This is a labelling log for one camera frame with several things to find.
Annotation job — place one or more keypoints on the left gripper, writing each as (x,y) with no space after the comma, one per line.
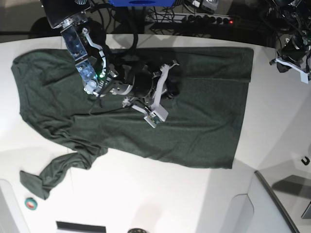
(292,54)

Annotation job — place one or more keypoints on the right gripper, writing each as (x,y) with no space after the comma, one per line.
(141,88)

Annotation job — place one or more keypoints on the dark green t-shirt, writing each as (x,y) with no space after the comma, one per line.
(202,129)

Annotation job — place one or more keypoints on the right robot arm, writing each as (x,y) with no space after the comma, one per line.
(102,71)

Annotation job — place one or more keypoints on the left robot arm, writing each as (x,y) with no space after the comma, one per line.
(292,18)

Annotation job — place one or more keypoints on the grey power strip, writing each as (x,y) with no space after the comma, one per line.
(157,17)

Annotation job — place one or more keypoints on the blue plastic bin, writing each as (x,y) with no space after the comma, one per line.
(141,3)

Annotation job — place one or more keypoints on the black U-shaped hook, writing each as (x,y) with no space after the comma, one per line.
(306,161)

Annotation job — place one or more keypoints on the small black round object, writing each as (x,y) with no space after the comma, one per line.
(137,230)

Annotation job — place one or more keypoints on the green red tape roll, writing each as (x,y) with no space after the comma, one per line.
(31,203)

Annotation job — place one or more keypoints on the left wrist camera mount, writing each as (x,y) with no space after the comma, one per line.
(305,77)

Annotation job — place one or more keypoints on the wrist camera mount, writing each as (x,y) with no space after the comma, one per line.
(305,77)
(156,116)

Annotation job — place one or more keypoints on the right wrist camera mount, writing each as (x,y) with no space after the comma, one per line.
(156,116)

